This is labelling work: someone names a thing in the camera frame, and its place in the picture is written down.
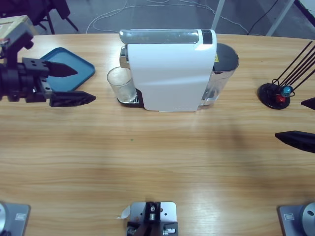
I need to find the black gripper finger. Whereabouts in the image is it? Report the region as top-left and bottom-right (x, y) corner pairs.
(275, 130), (315, 154)
(300, 97), (315, 110)

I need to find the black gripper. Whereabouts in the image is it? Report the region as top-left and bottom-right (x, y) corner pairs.
(0, 58), (96, 108)

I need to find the clear drinking glass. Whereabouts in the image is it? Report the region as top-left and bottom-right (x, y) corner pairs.
(106, 66), (138, 104)

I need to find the white capsule coffee machine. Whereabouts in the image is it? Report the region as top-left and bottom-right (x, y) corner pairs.
(117, 29), (240, 113)

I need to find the teal plastic tray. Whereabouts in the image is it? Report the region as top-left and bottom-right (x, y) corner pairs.
(39, 47), (96, 93)

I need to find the black capsule holder with rods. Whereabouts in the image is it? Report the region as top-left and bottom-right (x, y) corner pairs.
(257, 41), (315, 110)

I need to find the black chair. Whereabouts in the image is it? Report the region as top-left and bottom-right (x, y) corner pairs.
(24, 0), (79, 35)

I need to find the wooden crate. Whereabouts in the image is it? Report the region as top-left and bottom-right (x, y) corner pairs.
(0, 15), (39, 36)

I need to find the white paper tag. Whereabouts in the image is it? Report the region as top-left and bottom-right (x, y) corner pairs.
(116, 205), (131, 220)

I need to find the white cable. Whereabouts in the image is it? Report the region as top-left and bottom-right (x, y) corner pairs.
(86, 0), (249, 34)

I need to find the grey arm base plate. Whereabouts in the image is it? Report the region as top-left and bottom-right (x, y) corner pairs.
(277, 202), (315, 236)
(0, 202), (32, 236)

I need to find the white metal frame leg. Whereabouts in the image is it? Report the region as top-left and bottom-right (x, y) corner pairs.
(266, 0), (295, 37)
(211, 0), (226, 30)

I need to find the thick black cable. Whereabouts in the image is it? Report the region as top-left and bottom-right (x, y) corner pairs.
(247, 0), (275, 35)

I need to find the white mount with dark post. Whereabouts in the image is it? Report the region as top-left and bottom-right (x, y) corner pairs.
(126, 201), (179, 236)

